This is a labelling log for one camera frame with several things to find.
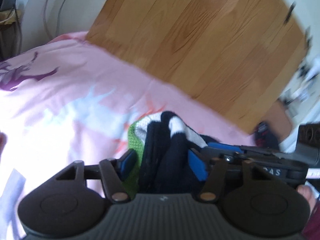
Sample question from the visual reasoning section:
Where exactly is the green navy white striped sweater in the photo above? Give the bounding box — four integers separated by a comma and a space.
123, 111, 216, 197

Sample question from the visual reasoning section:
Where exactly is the person's hand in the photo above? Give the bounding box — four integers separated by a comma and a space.
297, 185, 317, 211

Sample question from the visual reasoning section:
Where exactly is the grey wall cable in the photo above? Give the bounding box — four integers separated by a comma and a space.
43, 0, 78, 40

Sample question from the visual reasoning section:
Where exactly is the wooden headboard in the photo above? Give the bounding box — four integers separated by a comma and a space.
87, 0, 307, 132

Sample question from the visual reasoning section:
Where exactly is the dark navy knit garment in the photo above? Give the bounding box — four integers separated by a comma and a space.
254, 121, 280, 150

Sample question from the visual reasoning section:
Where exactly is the pink deer print bedsheet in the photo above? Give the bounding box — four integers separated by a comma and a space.
1, 33, 253, 239

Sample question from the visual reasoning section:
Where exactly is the cluttered wooden nightstand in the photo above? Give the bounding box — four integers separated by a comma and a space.
1, 0, 23, 61

